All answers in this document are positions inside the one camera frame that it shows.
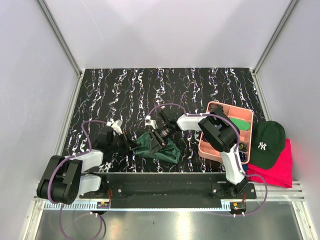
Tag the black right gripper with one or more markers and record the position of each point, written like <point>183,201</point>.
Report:
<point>157,141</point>

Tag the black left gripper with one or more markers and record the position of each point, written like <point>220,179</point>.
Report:
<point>128,143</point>

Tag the dark green cloth napkin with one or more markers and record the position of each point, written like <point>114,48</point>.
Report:
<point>170,153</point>

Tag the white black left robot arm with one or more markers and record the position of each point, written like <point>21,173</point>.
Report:
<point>66,177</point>

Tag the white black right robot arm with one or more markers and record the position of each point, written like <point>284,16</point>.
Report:
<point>217,129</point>

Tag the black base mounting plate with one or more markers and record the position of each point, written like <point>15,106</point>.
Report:
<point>168,191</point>

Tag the dark paisley rolled tie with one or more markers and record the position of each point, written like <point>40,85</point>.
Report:
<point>213,107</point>

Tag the yellow patterned rolled tie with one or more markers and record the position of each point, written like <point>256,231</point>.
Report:
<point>243,147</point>

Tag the blue patterned rolled tie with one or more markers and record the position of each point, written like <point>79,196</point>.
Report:
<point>243,157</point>

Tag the bright green rolled cloth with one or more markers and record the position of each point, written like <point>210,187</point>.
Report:
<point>241,124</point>

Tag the dark green baseball cap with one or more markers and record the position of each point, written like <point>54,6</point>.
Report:
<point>267,142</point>

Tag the red folded cloth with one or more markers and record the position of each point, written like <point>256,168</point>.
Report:
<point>281,174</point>

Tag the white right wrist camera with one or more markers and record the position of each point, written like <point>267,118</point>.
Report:
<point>150,122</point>

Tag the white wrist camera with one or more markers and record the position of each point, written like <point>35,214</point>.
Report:
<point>150,122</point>
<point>116,126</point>

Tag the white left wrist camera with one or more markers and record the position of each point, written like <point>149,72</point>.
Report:
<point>116,126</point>

